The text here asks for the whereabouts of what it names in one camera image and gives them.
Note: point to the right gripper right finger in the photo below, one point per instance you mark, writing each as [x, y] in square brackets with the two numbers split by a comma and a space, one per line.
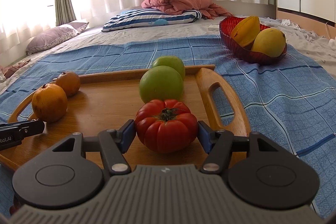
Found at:
[217, 145]

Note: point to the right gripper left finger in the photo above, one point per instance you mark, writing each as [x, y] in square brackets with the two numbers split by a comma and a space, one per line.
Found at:
[113, 144]

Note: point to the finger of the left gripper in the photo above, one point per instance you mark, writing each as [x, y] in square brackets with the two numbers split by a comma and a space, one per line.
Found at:
[29, 128]

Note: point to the red ribbed tomato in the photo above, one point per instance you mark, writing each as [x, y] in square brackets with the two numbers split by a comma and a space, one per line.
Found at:
[166, 126]

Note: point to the large orange fruit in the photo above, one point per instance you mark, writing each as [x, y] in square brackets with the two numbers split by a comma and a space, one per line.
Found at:
[49, 103]

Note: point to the pink white clothes pile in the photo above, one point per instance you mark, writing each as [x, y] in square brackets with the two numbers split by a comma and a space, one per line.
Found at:
[7, 72]

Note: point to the small orange fruit behind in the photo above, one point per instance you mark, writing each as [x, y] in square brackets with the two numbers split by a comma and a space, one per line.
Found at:
[69, 82]

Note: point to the front green apple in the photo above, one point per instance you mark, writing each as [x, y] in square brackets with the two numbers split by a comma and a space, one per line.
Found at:
[161, 83]

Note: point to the green apple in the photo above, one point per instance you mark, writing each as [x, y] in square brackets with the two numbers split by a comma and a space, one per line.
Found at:
[161, 83]
[171, 61]

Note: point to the blue checked bed sheet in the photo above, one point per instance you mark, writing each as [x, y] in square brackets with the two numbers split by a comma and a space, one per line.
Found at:
[291, 102]

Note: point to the purple pillow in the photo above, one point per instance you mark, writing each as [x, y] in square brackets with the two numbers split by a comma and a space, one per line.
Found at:
[55, 36]

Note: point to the rear green apple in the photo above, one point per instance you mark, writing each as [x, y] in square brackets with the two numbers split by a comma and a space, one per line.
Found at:
[171, 61]

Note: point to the yellow starfruit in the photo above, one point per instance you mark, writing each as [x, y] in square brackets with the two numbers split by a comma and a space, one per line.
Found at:
[246, 31]

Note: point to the yellow mango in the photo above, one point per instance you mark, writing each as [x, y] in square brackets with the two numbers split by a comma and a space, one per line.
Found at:
[270, 41]

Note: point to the red glass fruit bowl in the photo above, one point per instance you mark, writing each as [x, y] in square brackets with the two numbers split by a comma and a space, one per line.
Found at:
[225, 28]

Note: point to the blue white striped pillow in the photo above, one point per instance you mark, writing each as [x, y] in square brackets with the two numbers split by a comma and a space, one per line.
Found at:
[149, 18]

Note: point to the white crumpled cloth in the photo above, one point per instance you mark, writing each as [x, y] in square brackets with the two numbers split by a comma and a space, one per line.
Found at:
[289, 23]

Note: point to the pink crumpled blanket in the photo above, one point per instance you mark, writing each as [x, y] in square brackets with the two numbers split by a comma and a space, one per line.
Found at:
[208, 8]

